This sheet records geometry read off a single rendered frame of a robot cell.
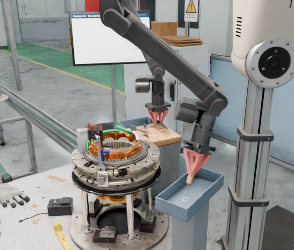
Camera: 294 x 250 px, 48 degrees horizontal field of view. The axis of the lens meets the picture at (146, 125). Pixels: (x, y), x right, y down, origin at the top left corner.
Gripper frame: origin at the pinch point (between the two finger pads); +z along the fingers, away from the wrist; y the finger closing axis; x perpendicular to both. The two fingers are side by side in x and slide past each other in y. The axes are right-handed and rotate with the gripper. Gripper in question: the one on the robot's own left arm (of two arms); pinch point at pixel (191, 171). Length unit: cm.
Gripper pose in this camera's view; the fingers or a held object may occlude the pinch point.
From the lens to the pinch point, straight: 103.7
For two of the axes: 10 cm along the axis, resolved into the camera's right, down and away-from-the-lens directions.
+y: -6.7, -1.6, -7.2
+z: -2.6, 9.7, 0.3
